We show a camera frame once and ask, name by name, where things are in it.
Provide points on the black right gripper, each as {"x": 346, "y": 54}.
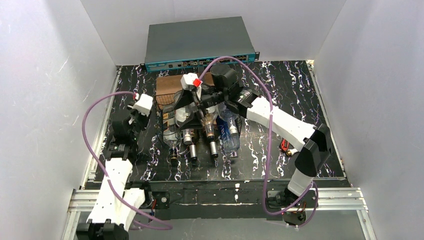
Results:
{"x": 200, "y": 102}

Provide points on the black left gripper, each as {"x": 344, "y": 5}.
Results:
{"x": 131, "y": 122}

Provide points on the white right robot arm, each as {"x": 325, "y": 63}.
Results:
{"x": 312, "y": 142}

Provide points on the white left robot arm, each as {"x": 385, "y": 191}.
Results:
{"x": 112, "y": 214}

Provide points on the clear bottle with cork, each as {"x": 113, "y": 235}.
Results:
{"x": 207, "y": 118}

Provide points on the clear bottle with dark label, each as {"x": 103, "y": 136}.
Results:
{"x": 228, "y": 116}

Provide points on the dark green wine bottle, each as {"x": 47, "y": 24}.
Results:
{"x": 193, "y": 153}

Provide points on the dark bottle with black cap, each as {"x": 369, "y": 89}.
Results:
{"x": 213, "y": 149}

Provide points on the wooden board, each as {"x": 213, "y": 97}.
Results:
{"x": 171, "y": 84}

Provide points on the red black utility knife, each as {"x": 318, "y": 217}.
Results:
{"x": 284, "y": 145}

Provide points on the white plastic faucet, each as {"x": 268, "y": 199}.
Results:
{"x": 291, "y": 152}

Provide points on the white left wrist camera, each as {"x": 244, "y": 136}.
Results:
{"x": 143, "y": 103}

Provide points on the black wire wine rack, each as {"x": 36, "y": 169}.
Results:
{"x": 172, "y": 128}

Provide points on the grey network switch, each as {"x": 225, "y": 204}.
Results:
{"x": 194, "y": 43}

